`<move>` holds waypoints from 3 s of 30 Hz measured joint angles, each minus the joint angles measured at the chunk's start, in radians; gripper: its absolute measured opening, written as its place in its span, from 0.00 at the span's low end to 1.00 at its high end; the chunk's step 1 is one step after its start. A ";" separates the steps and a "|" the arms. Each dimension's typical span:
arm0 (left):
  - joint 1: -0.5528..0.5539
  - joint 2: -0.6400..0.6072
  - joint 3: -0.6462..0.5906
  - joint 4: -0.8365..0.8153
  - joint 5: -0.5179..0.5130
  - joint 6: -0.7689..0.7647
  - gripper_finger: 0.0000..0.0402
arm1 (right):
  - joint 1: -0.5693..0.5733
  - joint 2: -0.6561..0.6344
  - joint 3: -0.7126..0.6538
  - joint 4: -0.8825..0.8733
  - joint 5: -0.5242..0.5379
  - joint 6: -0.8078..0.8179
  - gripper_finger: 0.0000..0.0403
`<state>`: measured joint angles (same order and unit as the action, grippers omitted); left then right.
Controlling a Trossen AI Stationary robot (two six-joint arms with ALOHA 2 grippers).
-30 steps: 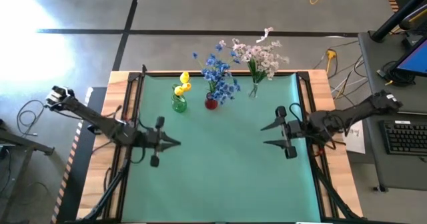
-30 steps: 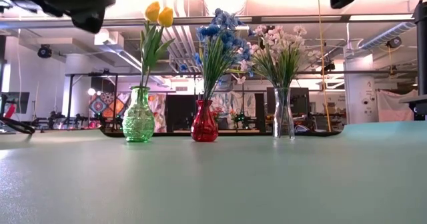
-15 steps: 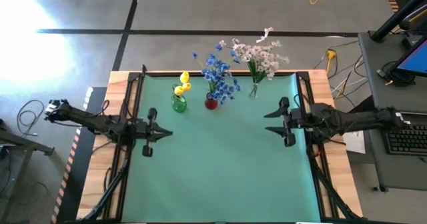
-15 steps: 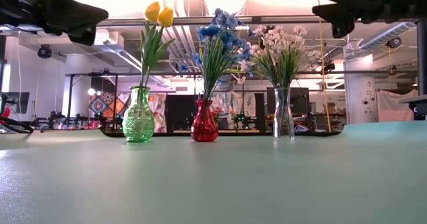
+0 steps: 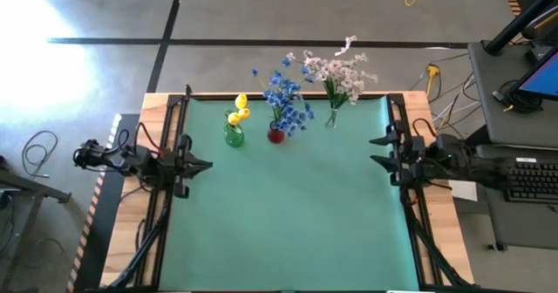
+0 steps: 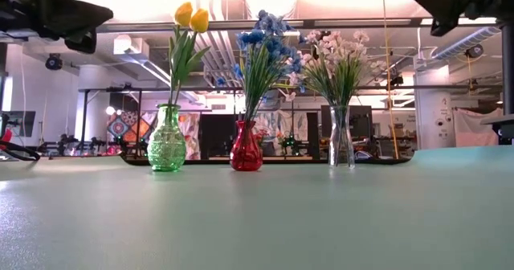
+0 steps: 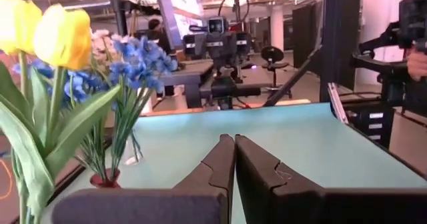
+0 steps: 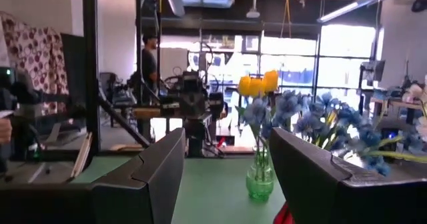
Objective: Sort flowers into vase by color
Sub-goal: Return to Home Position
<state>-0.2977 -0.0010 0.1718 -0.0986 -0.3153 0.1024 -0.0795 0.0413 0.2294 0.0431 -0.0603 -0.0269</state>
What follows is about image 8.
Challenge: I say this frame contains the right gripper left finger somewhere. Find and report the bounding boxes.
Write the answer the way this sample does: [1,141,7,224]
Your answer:
[91,127,186,224]

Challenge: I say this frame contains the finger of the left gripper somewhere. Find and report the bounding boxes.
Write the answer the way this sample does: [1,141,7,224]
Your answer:
[208,92,229,121]

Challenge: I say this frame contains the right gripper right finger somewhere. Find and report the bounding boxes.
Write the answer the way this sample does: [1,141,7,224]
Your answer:
[269,127,354,224]

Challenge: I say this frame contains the yellow artificial tulip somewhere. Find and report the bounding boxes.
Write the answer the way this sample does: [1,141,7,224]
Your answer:
[263,69,280,93]
[238,75,252,97]
[249,78,265,98]

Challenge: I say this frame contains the blue artificial flower stem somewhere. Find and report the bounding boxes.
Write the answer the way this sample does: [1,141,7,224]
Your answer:
[326,100,427,177]
[242,97,278,158]
[276,90,334,148]

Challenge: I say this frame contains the pink white artificial flower stem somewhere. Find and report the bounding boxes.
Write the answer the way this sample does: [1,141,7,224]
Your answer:
[402,75,427,111]
[415,115,427,145]

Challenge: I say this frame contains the red glass vase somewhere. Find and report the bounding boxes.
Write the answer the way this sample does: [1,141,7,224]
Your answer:
[273,202,296,224]

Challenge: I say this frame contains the green glass vase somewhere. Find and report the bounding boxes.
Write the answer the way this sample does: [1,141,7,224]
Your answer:
[246,147,275,202]

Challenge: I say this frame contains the standing person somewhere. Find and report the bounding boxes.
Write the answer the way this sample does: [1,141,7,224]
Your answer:
[135,33,159,141]

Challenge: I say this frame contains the green table mat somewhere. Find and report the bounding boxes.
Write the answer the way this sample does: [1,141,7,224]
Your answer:
[69,155,427,224]

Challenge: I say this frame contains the leaning wooden planks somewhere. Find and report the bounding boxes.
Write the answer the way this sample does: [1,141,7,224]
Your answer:
[71,131,95,179]

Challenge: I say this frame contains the monitor on black stand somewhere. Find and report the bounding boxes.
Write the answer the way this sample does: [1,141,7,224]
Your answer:
[359,59,387,95]

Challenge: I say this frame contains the person's hand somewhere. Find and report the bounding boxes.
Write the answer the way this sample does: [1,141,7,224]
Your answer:
[0,117,13,145]

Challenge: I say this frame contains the black equipment stand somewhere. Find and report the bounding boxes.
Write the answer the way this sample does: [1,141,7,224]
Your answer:
[0,67,46,171]

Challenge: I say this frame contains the maroon floral patterned panel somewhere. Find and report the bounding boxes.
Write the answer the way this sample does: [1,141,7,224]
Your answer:
[0,10,71,117]

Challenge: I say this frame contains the long ceiling light fixture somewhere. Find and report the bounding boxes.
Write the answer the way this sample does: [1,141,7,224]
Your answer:
[316,0,412,24]

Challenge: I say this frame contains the yellow hanging cable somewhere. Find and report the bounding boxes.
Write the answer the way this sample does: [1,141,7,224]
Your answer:
[280,0,294,40]

